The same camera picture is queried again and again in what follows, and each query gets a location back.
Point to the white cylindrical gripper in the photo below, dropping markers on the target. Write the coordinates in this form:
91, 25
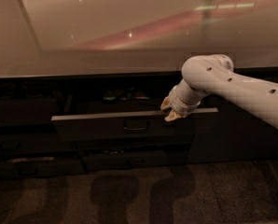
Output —
180, 104

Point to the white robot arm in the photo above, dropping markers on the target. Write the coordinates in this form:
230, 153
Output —
214, 74

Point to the green snack bag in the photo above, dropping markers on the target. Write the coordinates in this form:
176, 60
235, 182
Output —
124, 95

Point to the dark grey cabinet door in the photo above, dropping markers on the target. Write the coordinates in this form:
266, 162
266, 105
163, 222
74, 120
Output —
231, 134

